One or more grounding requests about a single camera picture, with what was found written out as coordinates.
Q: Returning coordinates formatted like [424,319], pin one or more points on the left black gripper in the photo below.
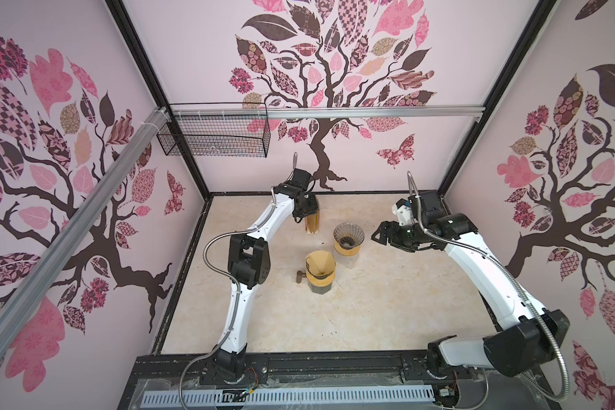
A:
[310,196]

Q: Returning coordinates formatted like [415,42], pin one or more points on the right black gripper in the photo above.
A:
[391,227]

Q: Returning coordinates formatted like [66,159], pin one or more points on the coffee filter pack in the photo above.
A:
[312,223]

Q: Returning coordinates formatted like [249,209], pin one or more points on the brown paper coffee filter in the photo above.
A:
[320,264]

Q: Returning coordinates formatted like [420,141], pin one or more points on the grey glass carafe mug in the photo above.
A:
[301,276]

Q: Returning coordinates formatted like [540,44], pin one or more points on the wooden ring holder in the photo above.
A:
[320,282]
[345,251]

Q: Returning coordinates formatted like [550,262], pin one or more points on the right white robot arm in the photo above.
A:
[529,334]

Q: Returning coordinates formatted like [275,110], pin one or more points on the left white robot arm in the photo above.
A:
[249,264]

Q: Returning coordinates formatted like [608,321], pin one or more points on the clear plastic dripper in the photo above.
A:
[347,262]

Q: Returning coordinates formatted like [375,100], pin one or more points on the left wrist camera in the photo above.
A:
[300,179]

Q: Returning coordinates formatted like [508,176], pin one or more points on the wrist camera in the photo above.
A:
[300,179]
[431,208]

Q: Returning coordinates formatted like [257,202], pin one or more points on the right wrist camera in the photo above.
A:
[431,208]

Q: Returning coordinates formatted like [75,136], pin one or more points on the black wire basket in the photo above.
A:
[233,129]

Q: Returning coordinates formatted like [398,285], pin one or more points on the aluminium rail back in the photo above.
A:
[378,112]

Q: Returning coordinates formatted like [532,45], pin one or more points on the aluminium rail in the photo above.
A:
[378,112]
[19,308]

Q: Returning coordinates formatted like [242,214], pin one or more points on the black base frame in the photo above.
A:
[464,388]

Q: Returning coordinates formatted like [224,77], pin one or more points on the white cable duct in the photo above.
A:
[312,396]

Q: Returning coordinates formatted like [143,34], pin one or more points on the aluminium rail left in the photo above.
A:
[19,308]

